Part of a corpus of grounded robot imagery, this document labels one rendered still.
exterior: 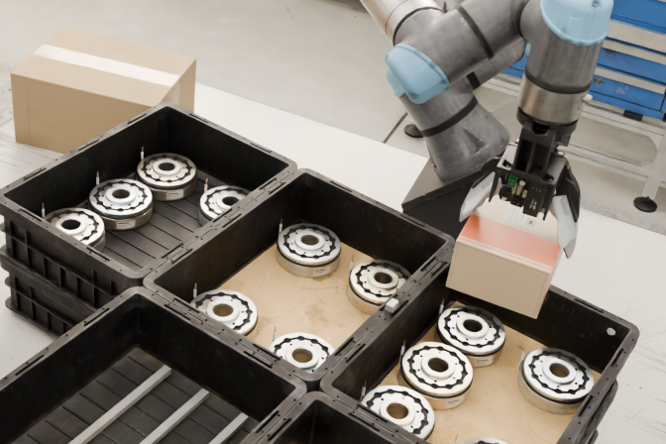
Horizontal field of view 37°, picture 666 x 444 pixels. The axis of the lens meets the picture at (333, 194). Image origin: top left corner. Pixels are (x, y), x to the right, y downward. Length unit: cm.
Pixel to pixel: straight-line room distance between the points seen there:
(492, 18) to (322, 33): 306
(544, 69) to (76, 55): 120
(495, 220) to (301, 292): 40
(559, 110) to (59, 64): 119
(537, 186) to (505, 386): 40
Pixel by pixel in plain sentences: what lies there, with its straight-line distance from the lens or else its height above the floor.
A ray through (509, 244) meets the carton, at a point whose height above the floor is 112.
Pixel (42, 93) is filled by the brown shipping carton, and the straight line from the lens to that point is 204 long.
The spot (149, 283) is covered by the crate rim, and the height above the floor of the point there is 93.
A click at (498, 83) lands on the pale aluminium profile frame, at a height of 29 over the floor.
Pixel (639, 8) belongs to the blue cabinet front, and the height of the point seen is 66.
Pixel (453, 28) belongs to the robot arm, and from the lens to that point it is 118.
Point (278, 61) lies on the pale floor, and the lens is 396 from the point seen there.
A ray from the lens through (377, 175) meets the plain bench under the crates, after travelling 209.
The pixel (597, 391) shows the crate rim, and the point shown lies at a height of 93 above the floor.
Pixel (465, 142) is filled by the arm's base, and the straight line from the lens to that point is 177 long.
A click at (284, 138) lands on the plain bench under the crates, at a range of 217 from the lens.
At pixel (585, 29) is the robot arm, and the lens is 111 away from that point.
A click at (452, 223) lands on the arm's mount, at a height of 79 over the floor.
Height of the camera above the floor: 186
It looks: 35 degrees down
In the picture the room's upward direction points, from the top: 8 degrees clockwise
